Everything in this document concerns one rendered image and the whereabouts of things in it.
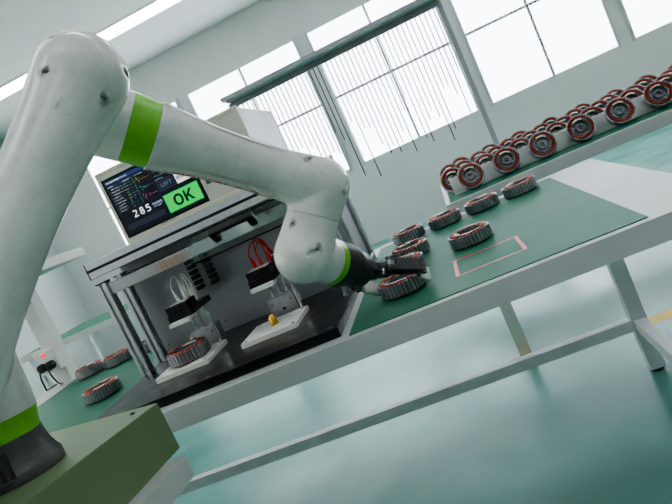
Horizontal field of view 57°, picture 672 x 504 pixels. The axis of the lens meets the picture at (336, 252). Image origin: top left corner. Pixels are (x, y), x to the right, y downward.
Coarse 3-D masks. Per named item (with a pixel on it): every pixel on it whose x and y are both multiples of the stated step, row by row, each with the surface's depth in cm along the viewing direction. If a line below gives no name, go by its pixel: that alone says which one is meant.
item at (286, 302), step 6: (282, 294) 166; (288, 294) 165; (270, 300) 166; (276, 300) 166; (282, 300) 166; (288, 300) 166; (294, 300) 165; (270, 306) 167; (276, 306) 166; (282, 306) 166; (288, 306) 166; (294, 306) 166; (276, 312) 167; (282, 312) 166; (288, 312) 166
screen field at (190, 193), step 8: (192, 184) 164; (176, 192) 165; (184, 192) 165; (192, 192) 164; (200, 192) 164; (168, 200) 166; (176, 200) 165; (184, 200) 165; (192, 200) 165; (168, 208) 166; (176, 208) 166
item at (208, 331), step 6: (210, 324) 172; (216, 324) 172; (198, 330) 171; (204, 330) 171; (210, 330) 170; (222, 330) 174; (192, 336) 171; (198, 336) 171; (204, 336) 171; (210, 336) 171; (216, 336) 170; (222, 336) 172; (210, 342) 171; (216, 342) 171
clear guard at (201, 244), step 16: (256, 208) 139; (272, 208) 137; (240, 224) 138; (272, 224) 134; (192, 240) 142; (208, 240) 140; (224, 240) 138; (240, 240) 136; (192, 256) 139; (208, 256) 137
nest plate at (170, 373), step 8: (216, 344) 163; (224, 344) 163; (208, 352) 158; (216, 352) 157; (200, 360) 152; (208, 360) 151; (168, 368) 161; (176, 368) 156; (184, 368) 152; (192, 368) 152; (160, 376) 155; (168, 376) 153; (176, 376) 153
